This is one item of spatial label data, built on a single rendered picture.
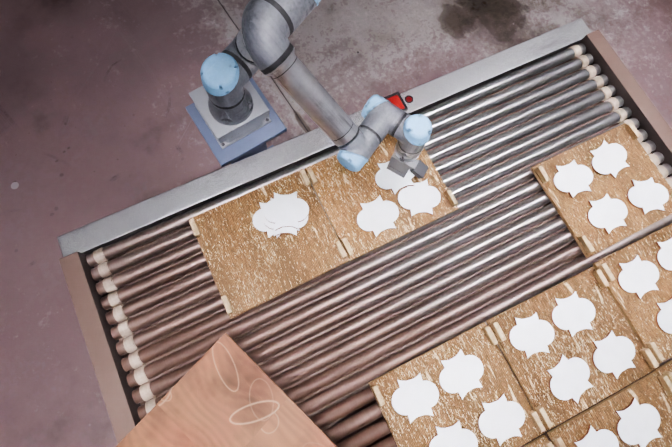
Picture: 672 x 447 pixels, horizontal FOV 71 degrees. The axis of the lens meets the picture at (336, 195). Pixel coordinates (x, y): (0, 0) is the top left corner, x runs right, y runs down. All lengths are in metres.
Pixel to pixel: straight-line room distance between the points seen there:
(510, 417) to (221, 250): 1.01
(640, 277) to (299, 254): 1.11
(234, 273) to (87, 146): 1.59
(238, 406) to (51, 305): 1.55
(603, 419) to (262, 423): 1.01
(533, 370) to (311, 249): 0.78
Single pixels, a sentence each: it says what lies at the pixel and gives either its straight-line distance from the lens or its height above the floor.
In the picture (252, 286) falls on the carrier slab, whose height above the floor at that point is 0.94.
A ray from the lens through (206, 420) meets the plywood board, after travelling 1.44.
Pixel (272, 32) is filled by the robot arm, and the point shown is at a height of 1.54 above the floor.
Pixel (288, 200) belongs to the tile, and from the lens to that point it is 1.51.
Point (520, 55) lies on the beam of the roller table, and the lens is 1.99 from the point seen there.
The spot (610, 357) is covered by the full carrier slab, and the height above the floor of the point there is 0.95.
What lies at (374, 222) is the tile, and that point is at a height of 0.95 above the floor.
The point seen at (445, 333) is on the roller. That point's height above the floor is 0.92.
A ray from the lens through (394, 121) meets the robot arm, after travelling 1.27.
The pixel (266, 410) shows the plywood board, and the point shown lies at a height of 1.04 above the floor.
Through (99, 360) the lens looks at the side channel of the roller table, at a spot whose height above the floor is 0.95.
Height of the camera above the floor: 2.44
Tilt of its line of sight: 73 degrees down
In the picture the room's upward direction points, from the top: 9 degrees clockwise
